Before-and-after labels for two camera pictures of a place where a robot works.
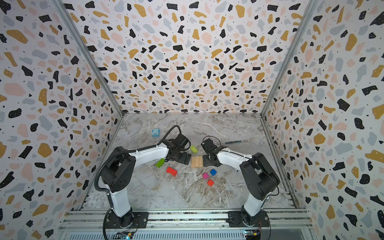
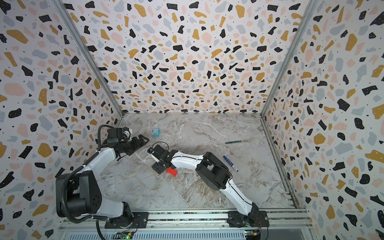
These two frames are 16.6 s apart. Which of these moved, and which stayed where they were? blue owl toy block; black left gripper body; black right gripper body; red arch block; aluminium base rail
Moved: black right gripper body; black left gripper body
Stayed: blue owl toy block; red arch block; aluminium base rail
